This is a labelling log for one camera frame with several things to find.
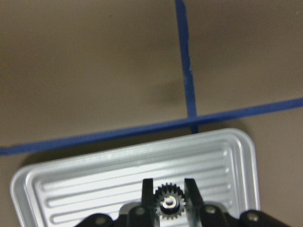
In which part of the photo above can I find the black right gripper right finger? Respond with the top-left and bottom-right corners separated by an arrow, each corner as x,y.
184,178 -> 288,227

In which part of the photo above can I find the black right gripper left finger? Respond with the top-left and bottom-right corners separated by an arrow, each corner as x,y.
80,178 -> 156,227

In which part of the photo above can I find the small black bearing gear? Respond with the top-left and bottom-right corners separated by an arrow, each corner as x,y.
154,183 -> 186,219

